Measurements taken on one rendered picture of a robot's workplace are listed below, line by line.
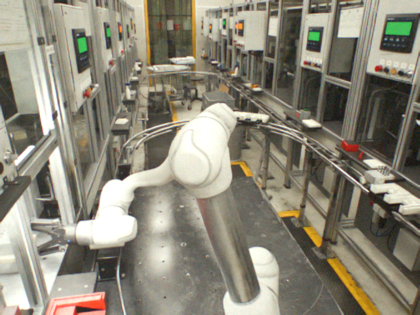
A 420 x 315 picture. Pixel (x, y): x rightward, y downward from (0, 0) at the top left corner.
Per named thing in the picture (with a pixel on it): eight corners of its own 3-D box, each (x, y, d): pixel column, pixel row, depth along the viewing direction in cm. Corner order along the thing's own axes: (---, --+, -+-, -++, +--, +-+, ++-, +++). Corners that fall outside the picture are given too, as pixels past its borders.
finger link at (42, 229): (59, 238, 113) (60, 235, 112) (26, 230, 109) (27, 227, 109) (62, 231, 116) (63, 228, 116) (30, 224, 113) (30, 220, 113)
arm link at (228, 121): (180, 129, 103) (169, 143, 91) (217, 89, 96) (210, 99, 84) (209, 155, 105) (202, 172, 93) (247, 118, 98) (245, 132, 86)
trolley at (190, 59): (199, 99, 769) (199, 57, 732) (176, 100, 752) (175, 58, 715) (190, 92, 843) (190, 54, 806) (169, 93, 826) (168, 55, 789)
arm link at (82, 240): (94, 214, 119) (78, 216, 118) (90, 229, 111) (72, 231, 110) (98, 234, 123) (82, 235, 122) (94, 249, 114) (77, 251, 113)
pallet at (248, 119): (229, 124, 315) (229, 114, 312) (234, 120, 327) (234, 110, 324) (265, 128, 303) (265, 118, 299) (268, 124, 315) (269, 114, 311)
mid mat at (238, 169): (269, 199, 333) (269, 198, 332) (219, 204, 324) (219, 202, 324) (244, 161, 424) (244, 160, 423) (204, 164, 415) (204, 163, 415)
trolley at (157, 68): (155, 114, 633) (152, 65, 596) (147, 108, 679) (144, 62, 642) (194, 109, 671) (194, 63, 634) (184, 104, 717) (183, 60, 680)
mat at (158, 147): (200, 203, 325) (200, 202, 324) (142, 208, 315) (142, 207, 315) (170, 90, 857) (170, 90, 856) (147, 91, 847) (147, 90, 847)
